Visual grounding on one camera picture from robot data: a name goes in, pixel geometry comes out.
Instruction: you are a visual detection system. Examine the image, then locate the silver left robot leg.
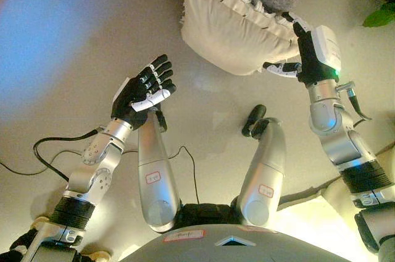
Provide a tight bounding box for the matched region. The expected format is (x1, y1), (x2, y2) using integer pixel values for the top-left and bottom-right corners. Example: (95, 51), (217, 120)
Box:
(136, 104), (181, 234)

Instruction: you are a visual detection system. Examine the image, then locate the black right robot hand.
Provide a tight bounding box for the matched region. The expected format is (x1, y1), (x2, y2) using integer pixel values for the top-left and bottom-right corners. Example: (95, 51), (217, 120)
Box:
(262, 11), (343, 85)

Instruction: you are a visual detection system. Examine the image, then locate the grey robot torso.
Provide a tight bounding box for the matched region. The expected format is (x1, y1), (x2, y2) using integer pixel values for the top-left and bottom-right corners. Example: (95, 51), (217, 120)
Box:
(120, 203), (349, 262)

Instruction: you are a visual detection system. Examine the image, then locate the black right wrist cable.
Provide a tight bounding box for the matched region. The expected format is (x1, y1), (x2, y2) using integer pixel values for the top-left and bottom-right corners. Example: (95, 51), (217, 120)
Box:
(336, 81), (373, 129)

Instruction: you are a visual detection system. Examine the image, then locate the white fringed pillow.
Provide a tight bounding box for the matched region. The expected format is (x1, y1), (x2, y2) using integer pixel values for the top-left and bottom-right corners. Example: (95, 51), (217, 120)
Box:
(180, 0), (302, 77)

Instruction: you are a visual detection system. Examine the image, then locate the green leafy plant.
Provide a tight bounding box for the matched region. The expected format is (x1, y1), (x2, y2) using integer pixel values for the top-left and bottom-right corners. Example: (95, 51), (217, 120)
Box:
(362, 0), (395, 28)

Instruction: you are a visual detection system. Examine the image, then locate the thick black wrist cable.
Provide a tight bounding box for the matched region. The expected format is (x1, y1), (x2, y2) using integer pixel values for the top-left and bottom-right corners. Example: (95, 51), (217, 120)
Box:
(32, 129), (99, 182)

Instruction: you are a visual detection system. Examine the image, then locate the thin black floor cable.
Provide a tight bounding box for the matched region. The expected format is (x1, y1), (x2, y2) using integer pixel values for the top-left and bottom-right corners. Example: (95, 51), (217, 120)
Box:
(0, 146), (201, 206)

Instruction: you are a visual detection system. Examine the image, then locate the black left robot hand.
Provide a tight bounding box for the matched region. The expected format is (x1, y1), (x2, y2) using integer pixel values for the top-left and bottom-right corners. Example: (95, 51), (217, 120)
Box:
(110, 54), (177, 130)

